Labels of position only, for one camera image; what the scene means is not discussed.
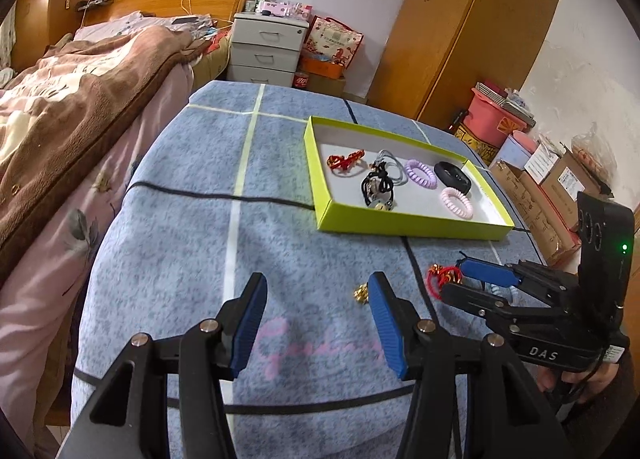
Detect red cord hair tie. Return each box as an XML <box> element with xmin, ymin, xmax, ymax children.
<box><xmin>426</xmin><ymin>264</ymin><xmax>463</xmax><ymax>301</ymax></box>

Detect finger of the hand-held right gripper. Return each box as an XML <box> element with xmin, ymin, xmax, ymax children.
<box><xmin>459</xmin><ymin>258</ymin><xmax>580</xmax><ymax>307</ymax></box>
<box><xmin>441</xmin><ymin>283</ymin><xmax>551</xmax><ymax>321</ymax></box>

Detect purple spiral hair tie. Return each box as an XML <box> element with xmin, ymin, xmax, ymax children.
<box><xmin>404</xmin><ymin>159</ymin><xmax>439</xmax><ymax>190</ymax></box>

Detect striped flat box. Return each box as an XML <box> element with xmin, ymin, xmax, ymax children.
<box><xmin>474</xmin><ymin>82</ymin><xmax>537</xmax><ymax>113</ymax></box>

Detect pink bed sheet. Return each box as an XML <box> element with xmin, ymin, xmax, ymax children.
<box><xmin>0</xmin><ymin>66</ymin><xmax>195</xmax><ymax>442</ymax></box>

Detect person's right hand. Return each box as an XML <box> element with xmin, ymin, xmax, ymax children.
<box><xmin>537</xmin><ymin>364</ymin><xmax>613</xmax><ymax>407</ymax></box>

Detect patterned curtain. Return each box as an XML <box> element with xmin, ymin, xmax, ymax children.
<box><xmin>0</xmin><ymin>16</ymin><xmax>17</xmax><ymax>72</ymax></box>

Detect black hair tie bundle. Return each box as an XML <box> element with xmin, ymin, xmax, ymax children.
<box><xmin>360</xmin><ymin>163</ymin><xmax>397</xmax><ymax>207</ymax></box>

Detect long flat cardboard box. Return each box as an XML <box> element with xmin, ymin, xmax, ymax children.
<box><xmin>490</xmin><ymin>162</ymin><xmax>584</xmax><ymax>268</ymax></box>

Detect wooden wardrobe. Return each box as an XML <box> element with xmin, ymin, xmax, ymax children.
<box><xmin>367</xmin><ymin>0</ymin><xmax>569</xmax><ymax>134</ymax></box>

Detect pink plastic bucket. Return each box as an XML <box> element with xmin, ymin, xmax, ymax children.
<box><xmin>466</xmin><ymin>86</ymin><xmax>529</xmax><ymax>146</ymax></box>

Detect pink box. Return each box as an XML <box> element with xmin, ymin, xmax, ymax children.
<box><xmin>256</xmin><ymin>0</ymin><xmax>314</xmax><ymax>21</ymax></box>

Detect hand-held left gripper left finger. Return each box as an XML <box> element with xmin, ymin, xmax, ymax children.
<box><xmin>57</xmin><ymin>271</ymin><xmax>268</xmax><ymax>459</ymax></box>

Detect blue checked bedspread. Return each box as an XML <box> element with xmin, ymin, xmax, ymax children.
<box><xmin>70</xmin><ymin>79</ymin><xmax>551</xmax><ymax>459</ymax></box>

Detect clear plastic bag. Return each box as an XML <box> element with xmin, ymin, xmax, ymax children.
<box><xmin>570</xmin><ymin>122</ymin><xmax>609</xmax><ymax>176</ymax></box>

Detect red gold knot ornament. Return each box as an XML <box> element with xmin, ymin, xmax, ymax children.
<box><xmin>326</xmin><ymin>150</ymin><xmax>367</xmax><ymax>173</ymax></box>

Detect orange box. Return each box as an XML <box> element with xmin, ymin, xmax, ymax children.
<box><xmin>300</xmin><ymin>56</ymin><xmax>347</xmax><ymax>81</ymax></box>

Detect white drawer nightstand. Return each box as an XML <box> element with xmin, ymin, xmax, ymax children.
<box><xmin>226</xmin><ymin>12</ymin><xmax>307</xmax><ymax>88</ymax></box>

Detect floral gift bag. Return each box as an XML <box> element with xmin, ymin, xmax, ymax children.
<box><xmin>300</xmin><ymin>15</ymin><xmax>366</xmax><ymax>71</ymax></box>

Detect yellow patterned tin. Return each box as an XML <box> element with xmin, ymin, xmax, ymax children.
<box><xmin>452</xmin><ymin>122</ymin><xmax>502</xmax><ymax>166</ymax></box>

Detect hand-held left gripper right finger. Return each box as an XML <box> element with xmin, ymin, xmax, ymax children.
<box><xmin>367</xmin><ymin>271</ymin><xmax>573</xmax><ymax>459</ymax></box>

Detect wooden cabinet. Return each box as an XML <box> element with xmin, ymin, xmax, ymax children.
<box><xmin>10</xmin><ymin>0</ymin><xmax>108</xmax><ymax>74</ymax></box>

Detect black wristband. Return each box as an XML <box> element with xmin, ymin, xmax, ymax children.
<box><xmin>433</xmin><ymin>160</ymin><xmax>473</xmax><ymax>194</ymax></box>

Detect white labelled box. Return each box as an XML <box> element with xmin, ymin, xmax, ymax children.
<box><xmin>522</xmin><ymin>142</ymin><xmax>559</xmax><ymax>186</ymax></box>

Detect pink spiral hair tie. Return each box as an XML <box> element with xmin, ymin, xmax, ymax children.
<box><xmin>439</xmin><ymin>188</ymin><xmax>475</xmax><ymax>220</ymax></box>

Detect open cardboard box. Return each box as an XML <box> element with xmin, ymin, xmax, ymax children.
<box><xmin>539</xmin><ymin>149</ymin><xmax>614</xmax><ymax>231</ymax></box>

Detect pale blue box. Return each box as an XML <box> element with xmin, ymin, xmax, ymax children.
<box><xmin>497</xmin><ymin>132</ymin><xmax>538</xmax><ymax>171</ymax></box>

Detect grey hair ties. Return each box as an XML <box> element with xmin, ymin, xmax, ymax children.
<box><xmin>372</xmin><ymin>149</ymin><xmax>410</xmax><ymax>188</ymax></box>

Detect green cardboard tray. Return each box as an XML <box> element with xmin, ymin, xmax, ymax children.
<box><xmin>304</xmin><ymin>115</ymin><xmax>516</xmax><ymax>241</ymax></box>

